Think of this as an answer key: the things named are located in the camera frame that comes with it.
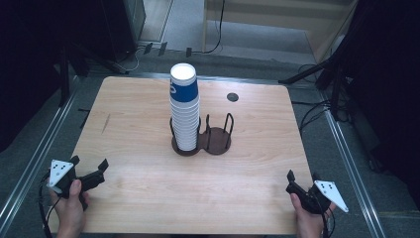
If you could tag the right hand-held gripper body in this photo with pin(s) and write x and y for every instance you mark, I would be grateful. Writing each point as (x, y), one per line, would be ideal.
(330, 193)

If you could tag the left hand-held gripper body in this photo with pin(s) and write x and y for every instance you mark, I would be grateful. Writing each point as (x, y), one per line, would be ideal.
(61, 172)

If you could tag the dark brown cup holder rack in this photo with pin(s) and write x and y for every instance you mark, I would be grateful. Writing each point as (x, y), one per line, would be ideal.
(216, 142)

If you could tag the stack of paper cups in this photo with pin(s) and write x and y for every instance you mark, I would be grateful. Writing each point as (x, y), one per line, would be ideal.
(185, 129)

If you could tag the person's right hand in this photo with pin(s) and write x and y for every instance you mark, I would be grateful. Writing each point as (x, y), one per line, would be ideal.
(310, 226)

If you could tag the person's left hand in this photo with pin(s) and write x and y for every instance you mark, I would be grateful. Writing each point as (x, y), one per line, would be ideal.
(71, 218)

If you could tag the yellow floor tape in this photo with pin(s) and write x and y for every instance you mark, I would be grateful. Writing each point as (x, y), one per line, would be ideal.
(399, 214)

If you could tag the black metal stand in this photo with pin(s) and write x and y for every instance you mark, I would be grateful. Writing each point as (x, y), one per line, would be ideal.
(64, 76)
(336, 92)

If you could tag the black round table grommet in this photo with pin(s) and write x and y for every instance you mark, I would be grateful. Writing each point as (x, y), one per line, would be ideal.
(232, 96)

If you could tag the dark curtain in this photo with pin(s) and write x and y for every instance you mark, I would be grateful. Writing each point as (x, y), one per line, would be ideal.
(386, 82)
(29, 66)

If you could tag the dark cabinet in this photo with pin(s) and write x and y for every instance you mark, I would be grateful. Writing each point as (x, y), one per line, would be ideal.
(124, 26)

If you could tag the light wooden panel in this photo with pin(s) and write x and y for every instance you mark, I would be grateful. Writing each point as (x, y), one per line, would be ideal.
(264, 13)

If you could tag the silver floor rail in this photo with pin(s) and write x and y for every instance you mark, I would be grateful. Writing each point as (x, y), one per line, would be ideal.
(36, 158)
(355, 175)

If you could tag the small black floor bracket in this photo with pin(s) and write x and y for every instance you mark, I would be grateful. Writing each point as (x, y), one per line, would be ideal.
(188, 52)
(162, 49)
(148, 48)

